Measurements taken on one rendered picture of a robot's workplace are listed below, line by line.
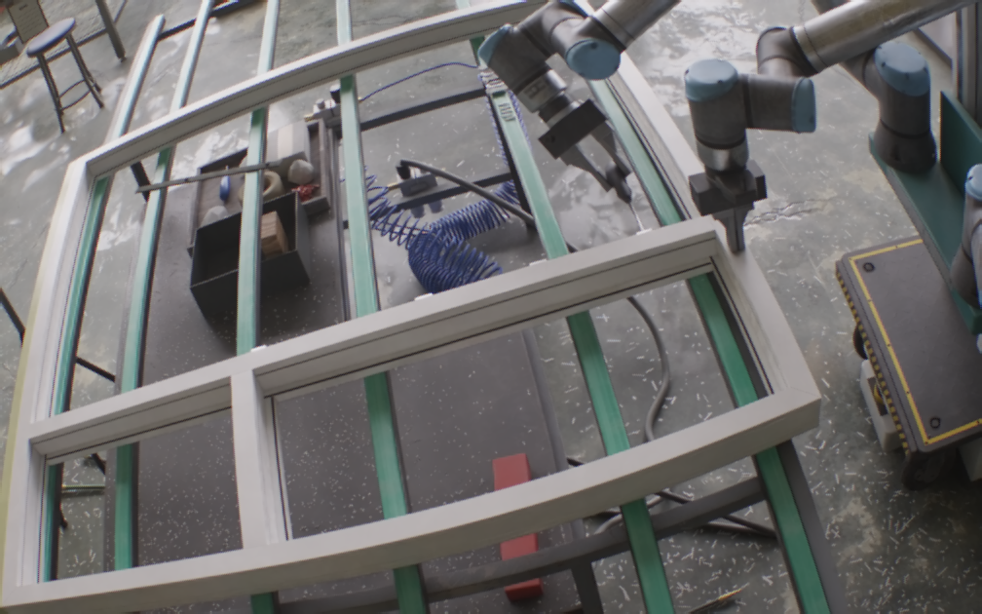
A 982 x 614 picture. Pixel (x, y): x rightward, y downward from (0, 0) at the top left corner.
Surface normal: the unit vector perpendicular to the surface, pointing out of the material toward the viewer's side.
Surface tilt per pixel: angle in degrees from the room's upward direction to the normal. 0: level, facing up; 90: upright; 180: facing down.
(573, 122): 58
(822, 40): 62
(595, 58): 92
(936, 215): 0
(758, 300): 0
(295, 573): 90
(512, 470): 0
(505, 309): 90
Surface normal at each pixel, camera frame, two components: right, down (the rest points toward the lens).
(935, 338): -0.24, -0.69
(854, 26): -0.57, 0.29
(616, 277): 0.17, 0.66
